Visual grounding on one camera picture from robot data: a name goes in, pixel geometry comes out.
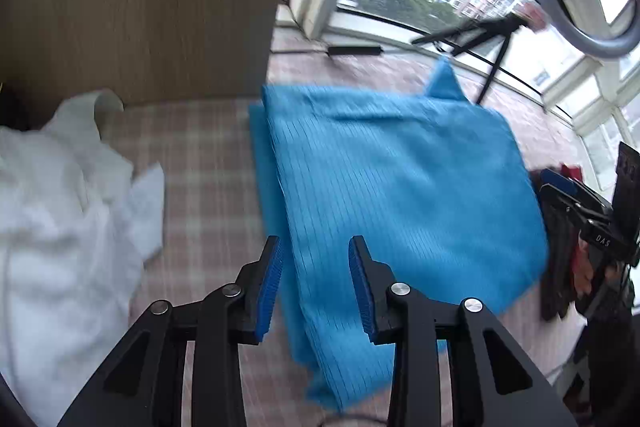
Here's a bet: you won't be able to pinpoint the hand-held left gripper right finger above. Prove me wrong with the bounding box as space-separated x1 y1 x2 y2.
348 235 581 427

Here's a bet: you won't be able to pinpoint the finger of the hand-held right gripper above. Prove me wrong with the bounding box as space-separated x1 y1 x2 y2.
539 187 608 233
540 168 615 212

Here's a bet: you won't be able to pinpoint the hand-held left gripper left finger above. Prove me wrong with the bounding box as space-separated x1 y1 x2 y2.
57 235 285 427

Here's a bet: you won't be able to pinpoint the blue pants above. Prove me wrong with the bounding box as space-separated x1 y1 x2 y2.
248 55 551 410

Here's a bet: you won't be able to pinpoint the red and black folded clothes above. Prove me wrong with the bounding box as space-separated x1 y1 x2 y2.
530 167 601 323

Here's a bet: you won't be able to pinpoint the pink plaid bed sheet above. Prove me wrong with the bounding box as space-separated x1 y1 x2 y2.
100 27 591 427

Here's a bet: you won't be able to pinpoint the black tripod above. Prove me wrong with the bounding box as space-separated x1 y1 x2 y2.
411 14 526 105

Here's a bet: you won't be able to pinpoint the white garment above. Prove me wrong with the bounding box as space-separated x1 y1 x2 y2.
0 88 166 425

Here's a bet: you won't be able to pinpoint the light wooden board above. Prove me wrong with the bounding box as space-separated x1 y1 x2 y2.
0 0 308 130

